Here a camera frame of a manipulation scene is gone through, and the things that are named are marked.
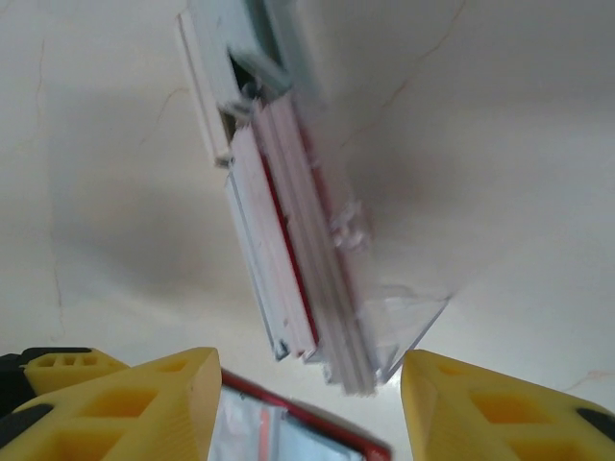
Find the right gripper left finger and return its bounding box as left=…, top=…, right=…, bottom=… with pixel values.
left=0, top=346, right=223, bottom=461

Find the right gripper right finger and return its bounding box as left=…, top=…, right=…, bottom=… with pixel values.
left=402, top=349, right=615, bottom=461

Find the clear acrylic card stand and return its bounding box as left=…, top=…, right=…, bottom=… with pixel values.
left=177, top=0, right=454, bottom=398

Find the red leather card holder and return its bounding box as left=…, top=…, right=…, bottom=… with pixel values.
left=218, top=369, right=392, bottom=461

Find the white and blue credit card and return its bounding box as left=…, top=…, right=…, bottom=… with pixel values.
left=225, top=132, right=311, bottom=362

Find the plain red credit card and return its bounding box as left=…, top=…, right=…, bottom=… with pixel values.
left=258, top=153, right=321, bottom=357

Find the teal credit card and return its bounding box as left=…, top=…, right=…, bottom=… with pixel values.
left=247, top=0, right=321, bottom=98

